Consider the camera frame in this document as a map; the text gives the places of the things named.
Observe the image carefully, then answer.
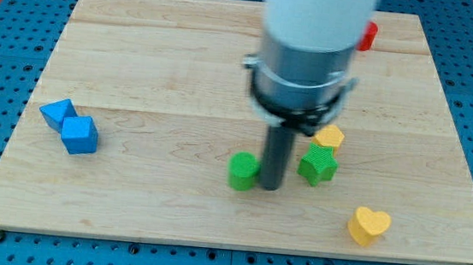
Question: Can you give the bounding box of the green star block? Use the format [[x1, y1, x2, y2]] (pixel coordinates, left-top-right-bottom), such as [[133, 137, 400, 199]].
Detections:
[[297, 143, 339, 186]]

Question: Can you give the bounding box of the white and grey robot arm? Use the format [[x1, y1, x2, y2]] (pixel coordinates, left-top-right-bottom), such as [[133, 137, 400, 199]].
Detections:
[[245, 0, 381, 136]]

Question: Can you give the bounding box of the green cylinder block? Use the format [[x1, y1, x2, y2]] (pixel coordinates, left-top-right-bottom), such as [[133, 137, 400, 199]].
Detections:
[[228, 152, 260, 191]]

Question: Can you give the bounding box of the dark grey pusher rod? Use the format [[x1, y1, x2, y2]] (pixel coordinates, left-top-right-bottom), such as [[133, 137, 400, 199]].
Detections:
[[259, 126, 296, 191]]

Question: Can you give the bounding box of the yellow pentagon block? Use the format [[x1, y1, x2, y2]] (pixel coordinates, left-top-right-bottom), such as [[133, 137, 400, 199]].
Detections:
[[311, 124, 346, 156]]

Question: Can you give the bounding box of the wooden board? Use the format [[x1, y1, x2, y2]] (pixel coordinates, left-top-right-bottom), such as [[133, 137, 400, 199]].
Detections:
[[0, 0, 473, 265]]

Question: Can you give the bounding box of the red block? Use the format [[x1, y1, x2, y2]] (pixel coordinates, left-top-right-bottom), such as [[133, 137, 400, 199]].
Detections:
[[357, 21, 379, 51]]

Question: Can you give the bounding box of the blue cube block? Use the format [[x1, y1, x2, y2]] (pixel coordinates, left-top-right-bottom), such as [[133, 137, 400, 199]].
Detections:
[[61, 116, 98, 155]]

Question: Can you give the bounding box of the yellow heart block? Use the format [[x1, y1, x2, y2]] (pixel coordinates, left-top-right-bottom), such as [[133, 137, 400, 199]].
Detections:
[[346, 206, 392, 247]]

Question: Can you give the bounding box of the blue triangle block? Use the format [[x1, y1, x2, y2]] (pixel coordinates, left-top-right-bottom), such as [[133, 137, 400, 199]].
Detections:
[[39, 99, 78, 133]]

